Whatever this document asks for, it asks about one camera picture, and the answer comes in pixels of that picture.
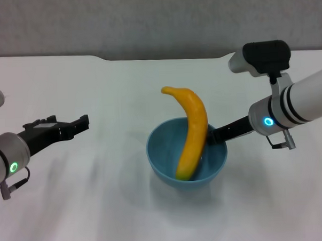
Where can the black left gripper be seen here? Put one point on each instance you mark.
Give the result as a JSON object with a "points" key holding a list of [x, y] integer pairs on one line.
{"points": [[41, 133]]}

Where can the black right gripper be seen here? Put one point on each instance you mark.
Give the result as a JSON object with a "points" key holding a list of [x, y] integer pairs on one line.
{"points": [[236, 129]]}

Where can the yellow banana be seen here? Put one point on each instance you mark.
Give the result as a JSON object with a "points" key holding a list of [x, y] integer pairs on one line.
{"points": [[194, 119]]}

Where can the blue bowl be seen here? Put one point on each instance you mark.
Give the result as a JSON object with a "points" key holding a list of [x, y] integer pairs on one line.
{"points": [[165, 152]]}

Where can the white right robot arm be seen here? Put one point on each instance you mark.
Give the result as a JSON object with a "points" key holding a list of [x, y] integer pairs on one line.
{"points": [[296, 104]]}

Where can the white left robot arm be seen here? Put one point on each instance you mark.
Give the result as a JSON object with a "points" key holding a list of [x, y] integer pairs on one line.
{"points": [[7, 151]]}

